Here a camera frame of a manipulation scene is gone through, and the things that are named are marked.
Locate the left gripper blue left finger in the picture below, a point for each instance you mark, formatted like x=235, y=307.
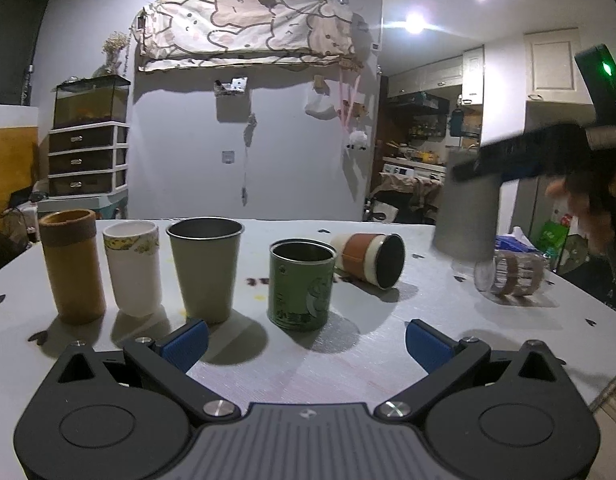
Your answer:
x=162, y=365

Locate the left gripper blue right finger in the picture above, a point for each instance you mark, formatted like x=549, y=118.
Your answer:
x=450, y=365

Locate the grey metal cup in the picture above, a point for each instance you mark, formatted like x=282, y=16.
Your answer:
x=467, y=217

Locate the white paper cup yellow band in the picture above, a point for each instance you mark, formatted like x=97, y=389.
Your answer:
x=132, y=252

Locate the steel tumbler cup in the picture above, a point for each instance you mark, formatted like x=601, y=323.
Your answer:
x=205, y=252

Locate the brown sleeved cup lying down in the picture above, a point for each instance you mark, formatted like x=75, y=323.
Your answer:
x=374, y=258

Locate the brown cork cylinder cup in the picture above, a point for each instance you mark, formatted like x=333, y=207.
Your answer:
x=69, y=246

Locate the person's right hand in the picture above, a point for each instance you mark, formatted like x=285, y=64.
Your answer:
x=599, y=227

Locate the clear glass jar brown bands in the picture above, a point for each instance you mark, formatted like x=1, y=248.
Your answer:
x=517, y=274

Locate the green tin can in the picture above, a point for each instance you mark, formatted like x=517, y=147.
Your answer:
x=300, y=284

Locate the white dark drawer unit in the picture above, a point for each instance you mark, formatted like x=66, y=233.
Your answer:
x=88, y=159

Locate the white plush toy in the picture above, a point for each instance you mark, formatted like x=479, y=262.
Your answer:
x=358, y=140

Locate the glass fish tank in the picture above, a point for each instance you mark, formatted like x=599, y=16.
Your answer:
x=91, y=100

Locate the dried flower vase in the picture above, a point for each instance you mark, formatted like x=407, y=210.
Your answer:
x=112, y=48

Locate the white wall cabinet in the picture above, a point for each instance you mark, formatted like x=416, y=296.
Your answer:
x=552, y=75

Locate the patterned fabric wall hanging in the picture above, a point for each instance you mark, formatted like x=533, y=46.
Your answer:
x=186, y=34

